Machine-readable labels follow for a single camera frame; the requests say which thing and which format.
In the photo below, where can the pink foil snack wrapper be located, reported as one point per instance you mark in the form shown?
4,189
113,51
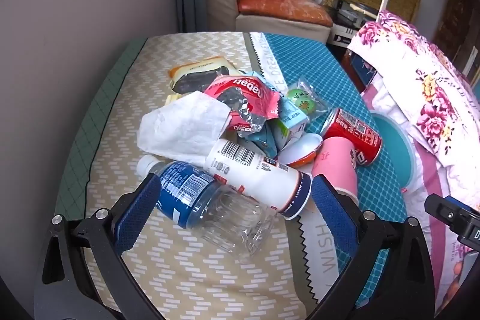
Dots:
247,95

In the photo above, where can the light blue milk carton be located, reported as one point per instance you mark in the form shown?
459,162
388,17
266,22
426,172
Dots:
290,121

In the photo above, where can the dark brown panel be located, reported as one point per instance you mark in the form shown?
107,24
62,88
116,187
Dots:
455,16

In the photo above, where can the orange cream snack packet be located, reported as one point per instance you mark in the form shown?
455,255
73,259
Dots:
202,71

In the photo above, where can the teal foil wrapper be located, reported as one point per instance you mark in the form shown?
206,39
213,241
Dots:
262,140

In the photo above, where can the green cake clear packet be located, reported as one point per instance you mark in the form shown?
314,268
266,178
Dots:
305,101

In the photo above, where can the clear plastic bottle blue label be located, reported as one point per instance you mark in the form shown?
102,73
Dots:
225,219

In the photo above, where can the pink paper cup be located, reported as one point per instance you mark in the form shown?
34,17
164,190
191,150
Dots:
335,170

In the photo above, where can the orange seat cushion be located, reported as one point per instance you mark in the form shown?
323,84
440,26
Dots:
281,5

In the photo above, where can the white tissue paper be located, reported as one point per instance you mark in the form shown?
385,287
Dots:
180,129

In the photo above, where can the teal round stool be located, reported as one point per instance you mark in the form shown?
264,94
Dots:
393,151

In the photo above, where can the white orange plastic cup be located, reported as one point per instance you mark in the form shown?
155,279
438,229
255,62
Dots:
300,151

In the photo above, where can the white plastic drink bottle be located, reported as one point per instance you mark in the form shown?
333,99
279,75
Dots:
255,174

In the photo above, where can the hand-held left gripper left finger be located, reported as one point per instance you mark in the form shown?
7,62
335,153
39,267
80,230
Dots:
138,215

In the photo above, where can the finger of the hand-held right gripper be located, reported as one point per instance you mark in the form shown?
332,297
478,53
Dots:
440,209

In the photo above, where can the red soda can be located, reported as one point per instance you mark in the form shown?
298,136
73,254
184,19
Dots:
352,134

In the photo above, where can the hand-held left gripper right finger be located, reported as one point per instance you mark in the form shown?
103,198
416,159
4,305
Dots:
332,219

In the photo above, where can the beige teal patterned tablecloth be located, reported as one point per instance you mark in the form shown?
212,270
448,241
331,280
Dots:
168,286

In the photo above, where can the pink floral quilt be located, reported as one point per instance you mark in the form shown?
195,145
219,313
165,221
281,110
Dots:
431,99

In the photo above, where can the black audio device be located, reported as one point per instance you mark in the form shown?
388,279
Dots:
348,18

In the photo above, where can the green grid cutting mat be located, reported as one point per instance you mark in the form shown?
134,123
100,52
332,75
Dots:
93,117

